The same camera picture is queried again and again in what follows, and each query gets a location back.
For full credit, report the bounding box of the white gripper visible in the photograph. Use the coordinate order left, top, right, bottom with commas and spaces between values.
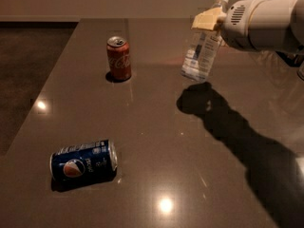
191, 0, 263, 51

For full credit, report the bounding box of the clear plastic water bottle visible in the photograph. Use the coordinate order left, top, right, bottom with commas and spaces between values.
181, 0, 229, 83

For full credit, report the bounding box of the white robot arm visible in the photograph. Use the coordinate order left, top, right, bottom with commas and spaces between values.
192, 0, 304, 55

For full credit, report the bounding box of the red Coca-Cola can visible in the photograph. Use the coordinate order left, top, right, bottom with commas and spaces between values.
106, 36, 131, 81

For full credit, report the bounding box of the blue Pepsi can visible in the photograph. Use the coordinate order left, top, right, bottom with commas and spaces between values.
49, 140, 118, 181

